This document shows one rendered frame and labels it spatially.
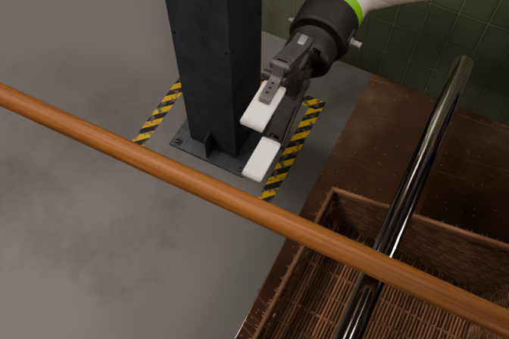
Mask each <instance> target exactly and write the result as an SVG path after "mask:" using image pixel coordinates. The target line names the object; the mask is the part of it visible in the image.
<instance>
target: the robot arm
mask: <svg viewBox="0 0 509 339"><path fill-rule="evenodd" d="M426 1H431V0H305V2H304V4H303V5H302V6H301V8H300V10H299V12H298V13H297V14H296V16H295V17H294V18H289V22H290V23H291V24H290V27H289V39H288V40H287V42H286V43H285V45H284V47H283V49H282V50H281V51H280V52H279V53H277V54H276V55H275V56H274V57H273V58H272V59H271V60H270V67H272V68H273V69H272V70H267V69H265V68H264V70H263V72H262V74H261V77H262V78H265V79H268V81H267V80H264V82H263V84H262V85H261V87H260V88H259V90H258V92H257V94H256V95H255V97H254V98H253V100H252V101H251V103H250V105H249V106H248V108H247V110H246V112H245V113H244V114H243V116H242V118H241V120H240V124H242V125H244V126H247V127H249V128H251V129H254V130H256V131H259V132H263V130H264V128H265V126H266V125H267V123H268V121H269V120H270V118H271V116H272V115H273V112H274V111H275V110H276V111H275V113H274V115H273V119H272V121H271V124H270V127H269V129H268V131H267V135H266V137H262V139H261V140H260V142H259V144H258V146H257V147H256V148H255V150H254V153H253V154H252V156H251V158H250V159H249V161H248V163H247V164H246V166H245V168H244V170H243V171H242V176H244V177H246V178H248V179H250V180H253V181H255V182H257V183H261V181H262V179H263V178H264V176H265V174H266V172H267V171H268V169H269V167H270V165H271V164H272V162H273V159H274V157H275V156H276V154H277V152H278V151H281V150H282V151H284V149H285V147H286V146H283V145H284V142H285V140H286V138H287V135H288V134H289V130H290V129H291V127H292V124H293V122H294V120H295V117H296V115H297V113H298V110H299V108H300V106H301V104H302V102H303V100H304V99H305V97H306V93H305V91H306V90H308V88H309V85H310V83H311V80H310V79H311V78H318V77H322V76H324V75H326V74H327V73H328V72H329V69H330V68H331V66H332V65H333V62H335V61H338V60H339V59H341V58H342V57H343V56H344V54H347V53H348V50H349V49H350V47H355V48H359V49H360V48H361V45H362V42H358V41H356V40H355V39H354V35H355V33H356V32H357V30H358V28H359V26H360V25H361V22H362V21H363V19H364V18H365V17H366V15H367V14H368V13H370V12H372V11H376V10H379V9H382V8H387V7H390V6H393V5H401V4H407V3H412V2H426ZM285 93H286V94H287V96H285V95H284V94H285Z"/></svg>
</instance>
